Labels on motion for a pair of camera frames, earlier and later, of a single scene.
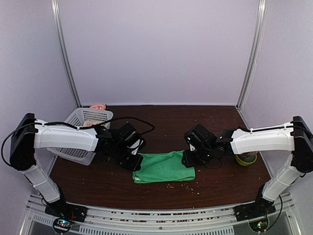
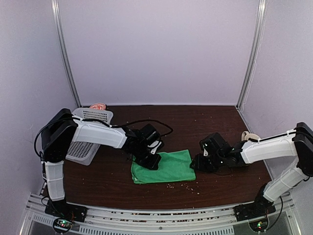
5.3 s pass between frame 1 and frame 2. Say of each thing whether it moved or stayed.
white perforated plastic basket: stayed
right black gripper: moved
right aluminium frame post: stayed
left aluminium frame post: stayed
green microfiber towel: stayed
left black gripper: moved
